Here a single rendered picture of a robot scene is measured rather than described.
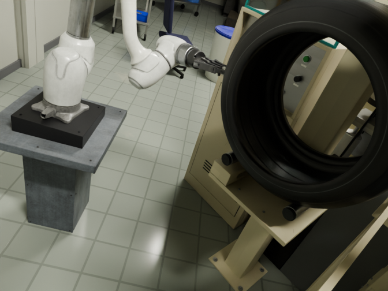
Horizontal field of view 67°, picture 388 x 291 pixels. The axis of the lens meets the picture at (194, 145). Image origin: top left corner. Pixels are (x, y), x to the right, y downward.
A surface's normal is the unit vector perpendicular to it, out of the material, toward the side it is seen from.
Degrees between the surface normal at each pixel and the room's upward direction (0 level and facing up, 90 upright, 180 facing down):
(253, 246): 90
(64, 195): 90
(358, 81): 90
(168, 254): 0
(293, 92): 90
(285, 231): 0
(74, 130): 3
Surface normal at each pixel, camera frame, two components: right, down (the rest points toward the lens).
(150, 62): 0.48, 0.14
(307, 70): -0.72, 0.22
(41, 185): -0.07, 0.57
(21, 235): 0.26, -0.78
